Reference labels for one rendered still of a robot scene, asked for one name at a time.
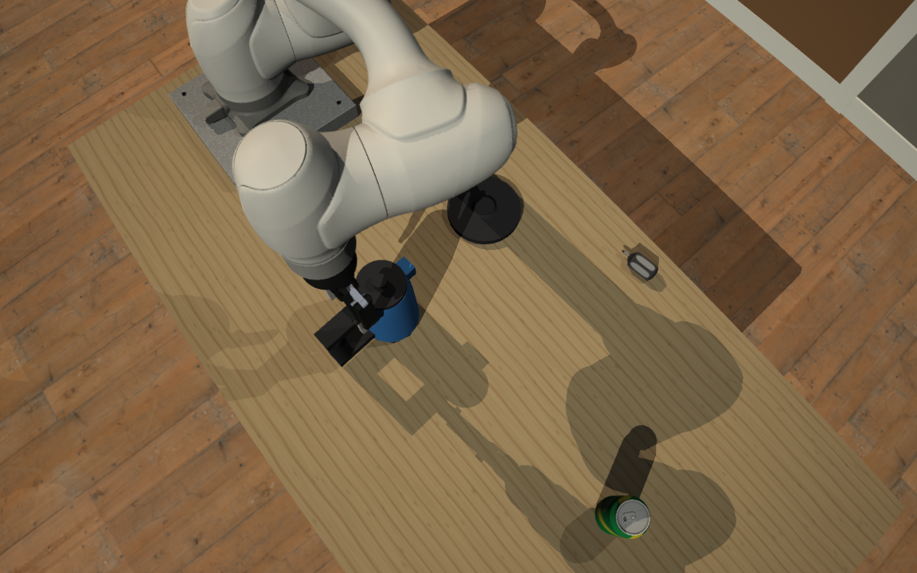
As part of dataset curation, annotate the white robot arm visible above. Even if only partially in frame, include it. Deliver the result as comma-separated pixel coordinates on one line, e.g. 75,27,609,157
185,0,517,280

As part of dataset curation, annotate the green and yellow drink can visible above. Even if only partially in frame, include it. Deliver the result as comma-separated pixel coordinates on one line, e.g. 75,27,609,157
595,496,650,539

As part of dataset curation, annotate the black round disc with center stud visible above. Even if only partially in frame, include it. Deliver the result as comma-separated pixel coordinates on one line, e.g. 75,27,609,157
447,177,521,244

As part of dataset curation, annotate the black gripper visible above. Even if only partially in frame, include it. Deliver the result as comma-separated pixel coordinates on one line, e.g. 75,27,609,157
304,252,380,334

